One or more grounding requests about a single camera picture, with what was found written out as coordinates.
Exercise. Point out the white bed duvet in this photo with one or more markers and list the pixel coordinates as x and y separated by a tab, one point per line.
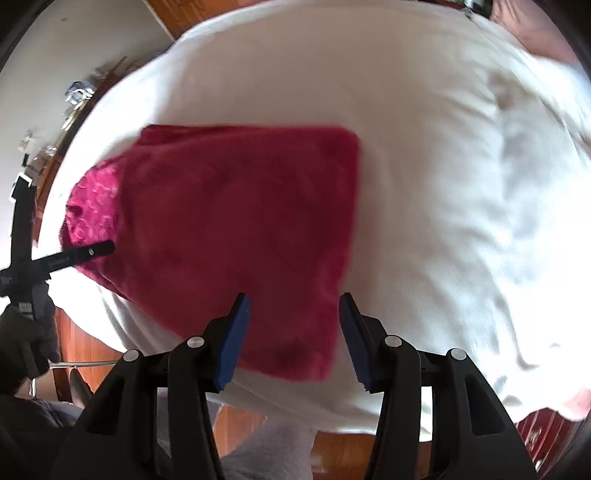
473	227

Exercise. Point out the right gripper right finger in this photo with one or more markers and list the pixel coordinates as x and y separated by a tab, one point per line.
473	436

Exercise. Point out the red fleece pants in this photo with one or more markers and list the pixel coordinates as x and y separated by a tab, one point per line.
199	215

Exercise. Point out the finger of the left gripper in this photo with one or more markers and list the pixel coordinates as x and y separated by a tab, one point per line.
72	257

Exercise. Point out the wooden side cabinet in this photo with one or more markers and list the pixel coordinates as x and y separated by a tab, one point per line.
42	160

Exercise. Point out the wooden wardrobe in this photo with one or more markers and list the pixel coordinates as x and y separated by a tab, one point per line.
178	16

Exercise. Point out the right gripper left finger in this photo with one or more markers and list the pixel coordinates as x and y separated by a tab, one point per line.
149	417

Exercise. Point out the gloved left hand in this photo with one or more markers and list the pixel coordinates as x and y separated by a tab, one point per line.
29	342

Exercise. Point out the pink pillow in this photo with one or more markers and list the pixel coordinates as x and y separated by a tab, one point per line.
559	30

